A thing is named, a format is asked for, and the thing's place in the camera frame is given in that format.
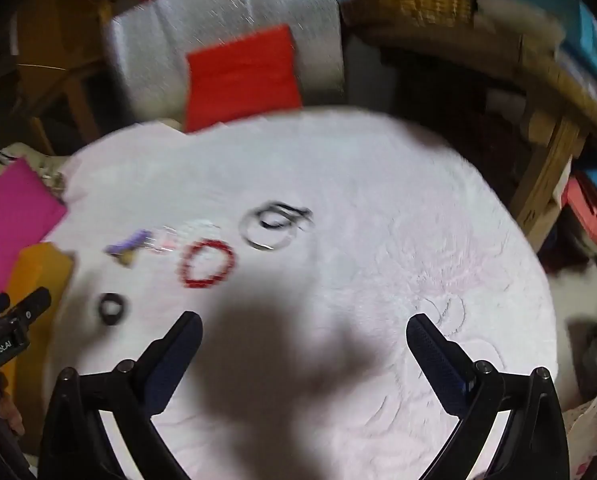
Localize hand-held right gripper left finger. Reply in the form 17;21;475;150
38;311;202;480

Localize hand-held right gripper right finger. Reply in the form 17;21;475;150
406;313;572;480

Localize pink clear bead bracelet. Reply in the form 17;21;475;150
151;227;184;256

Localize person's left hand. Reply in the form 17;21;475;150
0;372;26;436

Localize magenta cloth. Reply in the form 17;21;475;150
0;157;69;296

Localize purple hair clip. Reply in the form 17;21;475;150
104;229;152;267

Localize bunch of keys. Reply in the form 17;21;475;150
38;170;70;202

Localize silver bangle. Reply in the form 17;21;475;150
241;206;299;252

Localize white plastic bag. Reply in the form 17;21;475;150
563;375;597;480

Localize pale pink towel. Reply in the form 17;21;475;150
41;105;559;480

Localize red tasselled items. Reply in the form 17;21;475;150
563;170;597;261

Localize wooden chair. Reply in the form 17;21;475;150
8;0;144;156

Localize wooden shelf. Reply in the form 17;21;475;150
349;20;597;253

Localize silver foil sheet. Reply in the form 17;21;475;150
101;0;344;133

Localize red cushion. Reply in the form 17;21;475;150
185;24;302;133

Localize teal boxes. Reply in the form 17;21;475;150
476;0;597;86

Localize black hair tie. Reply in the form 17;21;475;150
98;292;128;326

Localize red bead bracelet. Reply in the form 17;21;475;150
178;239;236;290

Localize black cord bracelet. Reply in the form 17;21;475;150
256;201;313;232

